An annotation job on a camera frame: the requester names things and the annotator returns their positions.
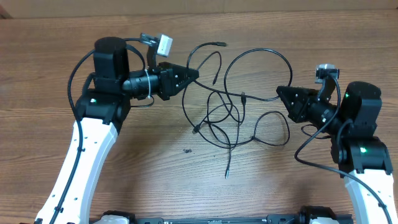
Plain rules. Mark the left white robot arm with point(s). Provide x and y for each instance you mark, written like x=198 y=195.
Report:
x=121 y=74

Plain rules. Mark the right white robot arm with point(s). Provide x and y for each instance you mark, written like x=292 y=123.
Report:
x=363 y=160

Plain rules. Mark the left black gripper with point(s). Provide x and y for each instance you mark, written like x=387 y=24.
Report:
x=168 y=86

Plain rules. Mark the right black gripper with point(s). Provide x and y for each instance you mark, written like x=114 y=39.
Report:
x=311 y=104

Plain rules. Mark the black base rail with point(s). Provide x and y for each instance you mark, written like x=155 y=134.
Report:
x=269 y=219

